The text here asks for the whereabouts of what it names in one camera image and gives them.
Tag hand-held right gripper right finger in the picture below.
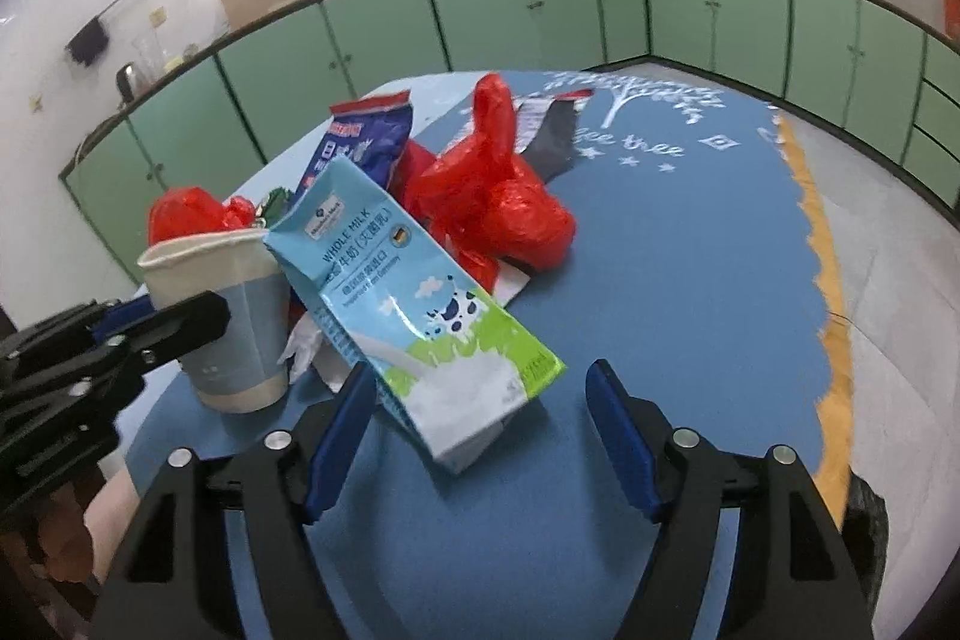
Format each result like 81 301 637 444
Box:
585 359 875 640

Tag green wrapper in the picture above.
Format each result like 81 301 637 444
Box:
255 186 297 229

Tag person's left forearm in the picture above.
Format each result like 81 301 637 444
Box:
79 460 147 585

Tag crumpled white paper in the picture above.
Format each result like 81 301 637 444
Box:
277 308 362 395

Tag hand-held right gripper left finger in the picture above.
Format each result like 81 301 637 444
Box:
88 361 376 640

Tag blue milk carton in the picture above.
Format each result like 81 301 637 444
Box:
262 155 567 476

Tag dark cloth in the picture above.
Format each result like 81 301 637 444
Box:
66 16 110 65

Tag metal kettle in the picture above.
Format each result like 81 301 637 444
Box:
115 61 151 103

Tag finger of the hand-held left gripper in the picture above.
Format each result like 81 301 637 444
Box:
0 299 157 362
79 291 230 402

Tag grey snack packet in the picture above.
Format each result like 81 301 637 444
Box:
512 91 595 184

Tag clear glass jug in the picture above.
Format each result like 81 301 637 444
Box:
133 29 170 83

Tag blue printed tablecloth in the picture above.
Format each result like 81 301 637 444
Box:
124 68 856 640

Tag dark blue snack packet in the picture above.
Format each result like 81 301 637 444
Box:
295 91 416 210

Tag small red plastic bag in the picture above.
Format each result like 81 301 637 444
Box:
148 185 260 247

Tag green kitchen base cabinets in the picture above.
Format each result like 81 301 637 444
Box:
60 0 960 281

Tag white and blue paper cup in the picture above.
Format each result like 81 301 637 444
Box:
137 227 293 414

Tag large red plastic bag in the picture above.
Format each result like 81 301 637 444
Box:
390 72 578 289

